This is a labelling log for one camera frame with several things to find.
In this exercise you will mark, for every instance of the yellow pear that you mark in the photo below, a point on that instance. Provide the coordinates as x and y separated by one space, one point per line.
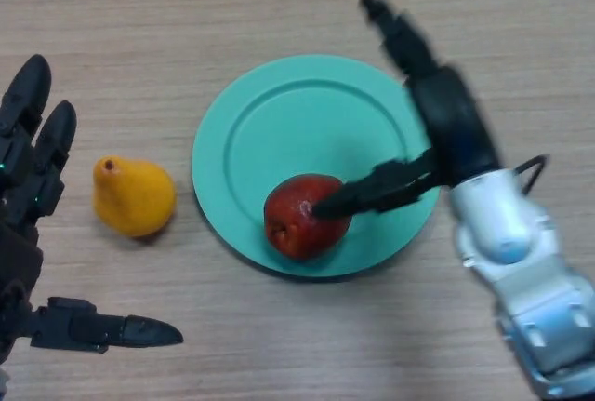
132 198

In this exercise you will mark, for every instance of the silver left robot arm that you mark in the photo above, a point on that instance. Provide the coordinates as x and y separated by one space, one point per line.
3 382

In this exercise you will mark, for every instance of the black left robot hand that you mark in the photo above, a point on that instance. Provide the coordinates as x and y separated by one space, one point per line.
18 215

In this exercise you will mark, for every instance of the green round plate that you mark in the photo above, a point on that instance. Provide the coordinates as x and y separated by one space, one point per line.
288 136

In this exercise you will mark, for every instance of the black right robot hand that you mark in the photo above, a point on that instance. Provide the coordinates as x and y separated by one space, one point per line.
446 122

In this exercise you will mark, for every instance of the red apple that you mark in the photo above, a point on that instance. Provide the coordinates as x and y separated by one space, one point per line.
293 229

